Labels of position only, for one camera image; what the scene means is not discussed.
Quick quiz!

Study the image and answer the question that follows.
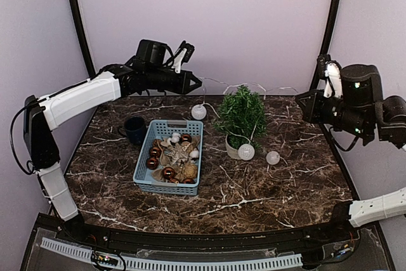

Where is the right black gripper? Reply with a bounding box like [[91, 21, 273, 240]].
[[296, 88, 370, 139]]

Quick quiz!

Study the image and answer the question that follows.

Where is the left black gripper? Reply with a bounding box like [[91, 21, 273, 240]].
[[146, 67, 202, 95]]

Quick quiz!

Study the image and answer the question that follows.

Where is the white woven ball light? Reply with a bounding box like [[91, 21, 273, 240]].
[[238, 143, 255, 161], [266, 151, 280, 165], [191, 104, 207, 120]]

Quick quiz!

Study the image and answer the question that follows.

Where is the clear wire light string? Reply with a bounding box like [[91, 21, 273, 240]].
[[199, 76, 299, 170]]

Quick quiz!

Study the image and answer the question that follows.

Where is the small green christmas tree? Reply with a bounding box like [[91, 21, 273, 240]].
[[214, 85, 266, 149]]

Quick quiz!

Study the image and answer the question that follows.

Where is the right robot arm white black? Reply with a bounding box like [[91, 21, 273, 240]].
[[295, 60, 405, 242]]

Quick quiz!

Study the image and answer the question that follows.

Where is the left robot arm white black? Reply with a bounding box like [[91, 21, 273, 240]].
[[17, 39, 202, 243]]

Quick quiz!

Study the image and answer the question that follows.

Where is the white textured tree pot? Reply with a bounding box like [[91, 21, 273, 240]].
[[225, 135, 241, 160]]

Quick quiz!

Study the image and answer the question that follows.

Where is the copper shiny bauble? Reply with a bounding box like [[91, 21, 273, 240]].
[[180, 134, 192, 143], [162, 166, 176, 180], [145, 157, 159, 170], [182, 178, 195, 184]]

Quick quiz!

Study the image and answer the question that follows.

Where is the white cotton boll sprig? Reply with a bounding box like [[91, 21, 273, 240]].
[[160, 133, 181, 147]]

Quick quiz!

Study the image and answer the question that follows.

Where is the dark blue mug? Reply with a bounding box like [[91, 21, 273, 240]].
[[117, 116, 147, 145]]

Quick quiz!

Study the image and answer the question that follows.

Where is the burlap ribbon bow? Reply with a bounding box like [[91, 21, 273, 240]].
[[153, 135, 200, 183]]

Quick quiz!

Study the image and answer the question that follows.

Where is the light blue plastic basket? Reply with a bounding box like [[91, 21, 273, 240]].
[[133, 120, 204, 195]]

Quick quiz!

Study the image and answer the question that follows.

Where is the beige twine ball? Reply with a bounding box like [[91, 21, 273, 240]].
[[183, 163, 198, 179]]

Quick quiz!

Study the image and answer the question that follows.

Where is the small circuit board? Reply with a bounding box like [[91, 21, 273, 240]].
[[91, 251, 119, 267]]

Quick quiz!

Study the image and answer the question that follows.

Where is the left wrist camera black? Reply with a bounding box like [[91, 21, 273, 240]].
[[180, 41, 195, 63]]

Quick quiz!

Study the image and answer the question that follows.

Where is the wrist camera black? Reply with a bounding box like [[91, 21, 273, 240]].
[[317, 54, 331, 80], [180, 41, 195, 63]]

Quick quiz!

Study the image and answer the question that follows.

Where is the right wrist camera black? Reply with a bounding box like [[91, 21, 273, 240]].
[[317, 54, 331, 80]]

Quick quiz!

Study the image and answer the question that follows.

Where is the right black frame post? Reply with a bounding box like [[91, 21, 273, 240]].
[[308, 0, 346, 95]]

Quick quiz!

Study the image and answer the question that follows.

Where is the black frame post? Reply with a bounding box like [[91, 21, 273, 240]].
[[69, 0, 96, 78], [308, 0, 346, 95]]

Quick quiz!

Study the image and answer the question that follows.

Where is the left black frame post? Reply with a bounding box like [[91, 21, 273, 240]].
[[69, 0, 96, 78]]

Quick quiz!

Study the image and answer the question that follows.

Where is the black front rail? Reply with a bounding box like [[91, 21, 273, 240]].
[[56, 213, 359, 253]]

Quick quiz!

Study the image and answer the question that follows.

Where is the white slotted cable duct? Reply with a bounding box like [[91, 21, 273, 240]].
[[40, 237, 303, 270]]

